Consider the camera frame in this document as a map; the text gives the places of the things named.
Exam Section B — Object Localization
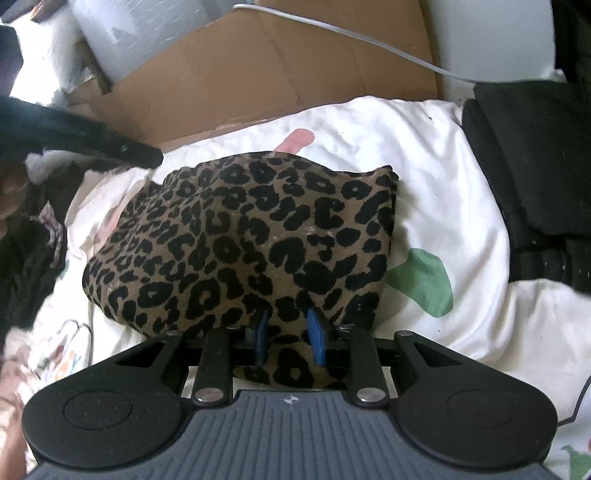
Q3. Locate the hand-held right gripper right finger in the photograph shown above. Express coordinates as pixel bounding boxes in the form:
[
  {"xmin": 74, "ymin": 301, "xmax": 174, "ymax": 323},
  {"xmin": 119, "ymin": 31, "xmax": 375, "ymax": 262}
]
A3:
[{"xmin": 305, "ymin": 307, "xmax": 468, "ymax": 409}]

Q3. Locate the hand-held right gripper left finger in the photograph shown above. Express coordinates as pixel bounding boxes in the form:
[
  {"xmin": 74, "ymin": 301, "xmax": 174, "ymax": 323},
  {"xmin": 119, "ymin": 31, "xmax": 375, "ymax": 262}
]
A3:
[{"xmin": 106, "ymin": 309, "xmax": 273, "ymax": 409}]

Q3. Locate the leopard print garment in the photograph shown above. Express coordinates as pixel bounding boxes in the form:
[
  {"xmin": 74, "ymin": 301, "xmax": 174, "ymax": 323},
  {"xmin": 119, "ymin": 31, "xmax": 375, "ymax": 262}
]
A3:
[{"xmin": 82, "ymin": 151, "xmax": 402, "ymax": 389}]

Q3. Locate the bear printed bedsheet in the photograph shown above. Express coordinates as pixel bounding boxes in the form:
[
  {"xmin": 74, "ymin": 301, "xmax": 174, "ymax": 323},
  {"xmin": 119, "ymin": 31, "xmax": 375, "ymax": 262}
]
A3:
[{"xmin": 0, "ymin": 95, "xmax": 591, "ymax": 480}]

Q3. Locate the floral patterned cloth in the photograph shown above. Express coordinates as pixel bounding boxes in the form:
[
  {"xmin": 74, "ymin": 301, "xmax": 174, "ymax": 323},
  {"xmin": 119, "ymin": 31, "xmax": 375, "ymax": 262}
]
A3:
[{"xmin": 39, "ymin": 203, "xmax": 68, "ymax": 278}]

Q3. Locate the black pointed cloth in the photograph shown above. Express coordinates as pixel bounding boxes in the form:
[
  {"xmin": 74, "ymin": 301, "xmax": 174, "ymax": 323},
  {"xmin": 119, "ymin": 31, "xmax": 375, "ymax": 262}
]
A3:
[{"xmin": 0, "ymin": 95, "xmax": 164, "ymax": 171}]

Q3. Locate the flat cardboard sheet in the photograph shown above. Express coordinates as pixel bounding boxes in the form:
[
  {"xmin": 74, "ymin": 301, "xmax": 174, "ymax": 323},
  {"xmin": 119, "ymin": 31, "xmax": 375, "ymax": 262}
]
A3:
[{"xmin": 65, "ymin": 0, "xmax": 446, "ymax": 153}]

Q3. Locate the black folded garment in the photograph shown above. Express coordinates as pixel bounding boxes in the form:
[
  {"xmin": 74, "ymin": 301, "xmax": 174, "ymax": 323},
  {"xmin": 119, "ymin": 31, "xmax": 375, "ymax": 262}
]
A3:
[{"xmin": 462, "ymin": 80, "xmax": 591, "ymax": 296}]

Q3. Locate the grey wrapped appliance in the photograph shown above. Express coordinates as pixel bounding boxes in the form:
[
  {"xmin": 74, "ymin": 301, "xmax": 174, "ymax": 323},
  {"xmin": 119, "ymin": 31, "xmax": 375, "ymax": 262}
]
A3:
[{"xmin": 74, "ymin": 0, "xmax": 259, "ymax": 93}]

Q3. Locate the white pillow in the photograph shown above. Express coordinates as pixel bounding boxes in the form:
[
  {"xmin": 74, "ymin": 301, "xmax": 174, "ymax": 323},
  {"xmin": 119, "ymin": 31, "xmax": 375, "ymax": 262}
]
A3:
[{"xmin": 14, "ymin": 4, "xmax": 88, "ymax": 102}]

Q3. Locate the white cable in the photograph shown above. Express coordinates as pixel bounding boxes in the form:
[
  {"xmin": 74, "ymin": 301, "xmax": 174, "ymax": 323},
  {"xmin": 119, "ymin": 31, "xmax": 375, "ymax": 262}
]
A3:
[{"xmin": 233, "ymin": 4, "xmax": 561, "ymax": 85}]

